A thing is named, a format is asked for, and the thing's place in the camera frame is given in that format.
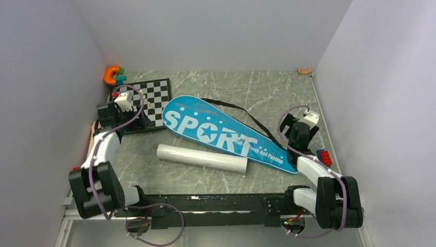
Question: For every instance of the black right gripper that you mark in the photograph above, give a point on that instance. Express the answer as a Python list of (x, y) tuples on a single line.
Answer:
[(289, 121)]

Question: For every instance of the tan curved wooden piece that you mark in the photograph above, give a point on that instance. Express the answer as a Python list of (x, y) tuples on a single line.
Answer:
[(307, 71)]

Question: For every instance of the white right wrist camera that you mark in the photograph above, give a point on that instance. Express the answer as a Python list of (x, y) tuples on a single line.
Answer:
[(310, 118)]

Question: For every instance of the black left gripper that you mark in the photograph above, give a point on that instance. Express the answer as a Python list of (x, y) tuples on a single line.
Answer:
[(140, 123)]

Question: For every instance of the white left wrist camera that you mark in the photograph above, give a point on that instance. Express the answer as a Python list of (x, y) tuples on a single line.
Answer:
[(124, 101)]

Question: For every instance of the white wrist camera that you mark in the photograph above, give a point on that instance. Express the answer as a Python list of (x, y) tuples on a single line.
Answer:
[(124, 101), (310, 118)]

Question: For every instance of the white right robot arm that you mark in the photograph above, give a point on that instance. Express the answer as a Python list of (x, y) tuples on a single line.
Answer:
[(336, 201)]

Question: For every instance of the teal toy block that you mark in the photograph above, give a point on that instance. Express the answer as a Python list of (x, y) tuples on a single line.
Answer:
[(120, 77)]

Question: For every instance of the white shuttlecock tube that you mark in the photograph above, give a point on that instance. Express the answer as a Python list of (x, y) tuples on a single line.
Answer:
[(202, 158)]

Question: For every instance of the black white chessboard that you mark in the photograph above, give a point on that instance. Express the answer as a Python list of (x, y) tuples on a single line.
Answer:
[(157, 92)]

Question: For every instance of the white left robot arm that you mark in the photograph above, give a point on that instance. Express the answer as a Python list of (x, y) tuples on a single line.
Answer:
[(95, 187)]

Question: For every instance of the blue racket cover bag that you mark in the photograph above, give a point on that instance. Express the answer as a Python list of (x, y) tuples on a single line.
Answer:
[(199, 120)]

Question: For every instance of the orange horseshoe magnet toy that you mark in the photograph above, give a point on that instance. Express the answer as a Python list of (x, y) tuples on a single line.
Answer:
[(110, 75)]

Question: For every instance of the red blue toy blocks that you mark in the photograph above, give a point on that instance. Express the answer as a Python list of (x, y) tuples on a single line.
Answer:
[(324, 156)]

